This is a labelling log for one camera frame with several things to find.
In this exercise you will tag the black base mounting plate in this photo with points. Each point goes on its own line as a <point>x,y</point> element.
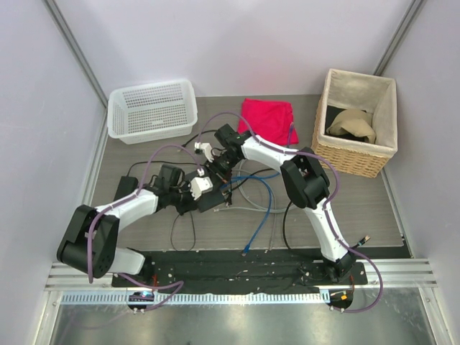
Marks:
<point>229,272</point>

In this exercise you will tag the black network switch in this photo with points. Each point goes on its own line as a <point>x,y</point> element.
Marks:
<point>213,197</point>

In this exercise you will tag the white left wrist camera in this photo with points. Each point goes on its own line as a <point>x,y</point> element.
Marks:
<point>199,186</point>

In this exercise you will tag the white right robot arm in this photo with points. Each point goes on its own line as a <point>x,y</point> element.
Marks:
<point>306,184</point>

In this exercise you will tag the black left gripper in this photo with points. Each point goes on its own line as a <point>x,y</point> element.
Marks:
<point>191,205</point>

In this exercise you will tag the white perforated plastic basket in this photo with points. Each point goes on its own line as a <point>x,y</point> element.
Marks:
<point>152,111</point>

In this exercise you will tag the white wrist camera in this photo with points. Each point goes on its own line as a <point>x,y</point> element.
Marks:
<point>199,186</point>
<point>204,149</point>

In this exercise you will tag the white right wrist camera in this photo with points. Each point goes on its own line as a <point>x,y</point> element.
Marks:
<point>204,149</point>

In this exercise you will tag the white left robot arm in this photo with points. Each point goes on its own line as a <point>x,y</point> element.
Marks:
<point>90,240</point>

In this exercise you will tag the aluminium front rail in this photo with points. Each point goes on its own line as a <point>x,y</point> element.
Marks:
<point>384,273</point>

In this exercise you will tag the beige cloth in basket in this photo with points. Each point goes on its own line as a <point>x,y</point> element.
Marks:
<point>356,122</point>

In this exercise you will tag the black power adapter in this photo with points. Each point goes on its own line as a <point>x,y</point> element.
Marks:
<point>127,185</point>

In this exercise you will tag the red folded cloth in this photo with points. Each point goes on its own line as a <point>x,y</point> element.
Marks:
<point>272,120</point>

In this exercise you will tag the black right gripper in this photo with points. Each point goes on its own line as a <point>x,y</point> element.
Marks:
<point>214,170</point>

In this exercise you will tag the wicker basket with liner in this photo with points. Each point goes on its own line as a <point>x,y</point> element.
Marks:
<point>373,94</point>

